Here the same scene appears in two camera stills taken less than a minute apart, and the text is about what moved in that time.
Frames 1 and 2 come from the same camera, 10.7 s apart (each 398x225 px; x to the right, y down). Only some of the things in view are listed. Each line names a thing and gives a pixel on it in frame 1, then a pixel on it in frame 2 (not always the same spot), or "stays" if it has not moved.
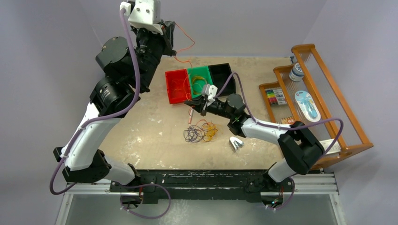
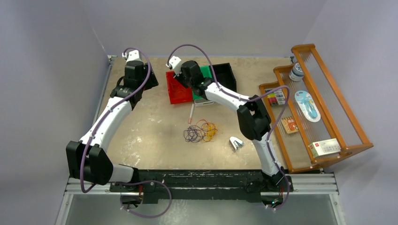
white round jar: x=297 y=73 stays
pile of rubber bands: x=193 y=134 stays
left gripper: x=166 y=39 to x=151 y=82
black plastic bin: x=220 y=73 stays
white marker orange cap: x=191 y=115 stays
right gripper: x=201 y=106 to x=179 y=78
